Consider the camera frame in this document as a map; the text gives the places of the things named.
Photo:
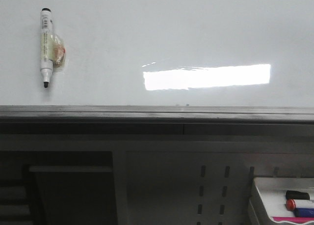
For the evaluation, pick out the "white black whiteboard marker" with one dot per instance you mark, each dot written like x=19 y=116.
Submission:
x=52 y=49

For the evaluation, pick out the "white whiteboard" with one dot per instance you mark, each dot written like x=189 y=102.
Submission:
x=256 y=53

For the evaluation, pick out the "white perforated metal panel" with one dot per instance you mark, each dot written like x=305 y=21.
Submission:
x=196 y=188

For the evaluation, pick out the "dark storage bin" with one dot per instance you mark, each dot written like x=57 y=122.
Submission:
x=74 y=195

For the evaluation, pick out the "white storage tray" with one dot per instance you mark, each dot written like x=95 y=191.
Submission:
x=268 y=198

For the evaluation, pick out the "black marker in tray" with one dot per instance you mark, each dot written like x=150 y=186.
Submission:
x=297 y=195

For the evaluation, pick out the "red capped marker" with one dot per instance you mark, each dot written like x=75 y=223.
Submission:
x=292 y=204

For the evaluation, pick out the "blue marker in tray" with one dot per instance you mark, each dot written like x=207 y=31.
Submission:
x=304 y=212

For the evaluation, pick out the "pink white eraser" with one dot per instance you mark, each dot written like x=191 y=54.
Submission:
x=296 y=220

